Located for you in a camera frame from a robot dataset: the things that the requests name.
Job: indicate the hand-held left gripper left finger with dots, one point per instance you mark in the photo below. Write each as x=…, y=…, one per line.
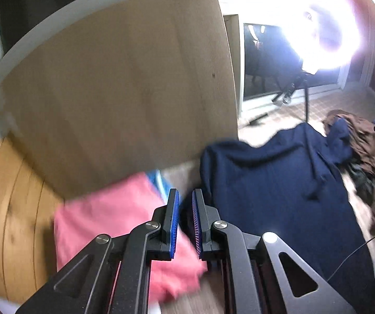
x=173, y=225

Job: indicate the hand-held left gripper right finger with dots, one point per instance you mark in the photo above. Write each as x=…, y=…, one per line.
x=196, y=225

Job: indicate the brown garment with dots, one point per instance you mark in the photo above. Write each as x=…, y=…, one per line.
x=370, y=144

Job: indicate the navy blue sweater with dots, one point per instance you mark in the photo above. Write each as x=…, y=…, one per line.
x=272, y=186

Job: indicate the light blue striped garment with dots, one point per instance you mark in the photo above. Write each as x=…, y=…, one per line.
x=159, y=183

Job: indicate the grey green garment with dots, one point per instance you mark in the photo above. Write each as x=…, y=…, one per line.
x=361, y=178

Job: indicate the pink garment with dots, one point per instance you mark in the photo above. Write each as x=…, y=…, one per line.
x=109, y=209

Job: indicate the light wooden board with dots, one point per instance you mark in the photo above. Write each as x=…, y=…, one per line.
x=109, y=88

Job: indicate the pine wood panel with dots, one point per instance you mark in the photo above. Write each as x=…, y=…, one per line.
x=10, y=219

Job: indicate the white window frame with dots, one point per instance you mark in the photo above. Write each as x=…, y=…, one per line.
x=235, y=72

